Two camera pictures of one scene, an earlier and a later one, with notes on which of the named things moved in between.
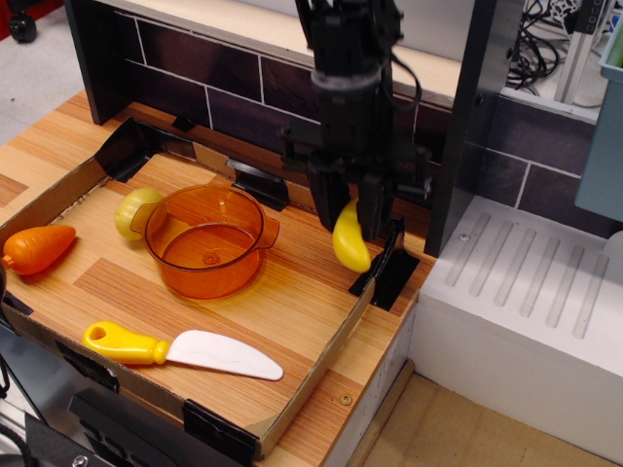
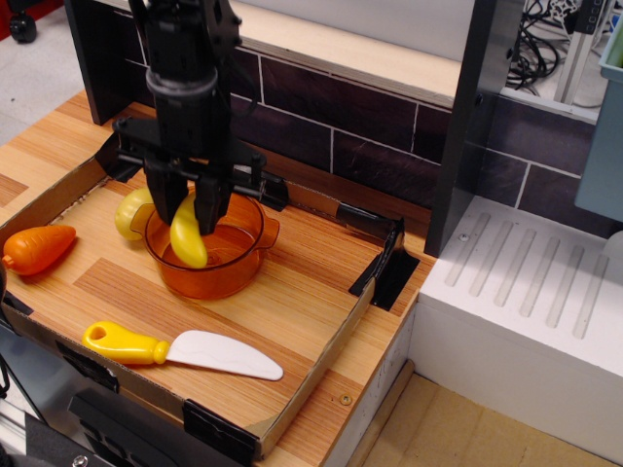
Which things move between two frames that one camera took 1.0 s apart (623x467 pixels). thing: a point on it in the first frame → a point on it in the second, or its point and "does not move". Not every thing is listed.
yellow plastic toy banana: [350, 244] → [185, 238]
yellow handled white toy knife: [205, 350] does not move
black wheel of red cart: [22, 27] does not move
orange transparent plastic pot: [206, 239] does not move
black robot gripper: [353, 133] → [192, 134]
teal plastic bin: [601, 187] does not move
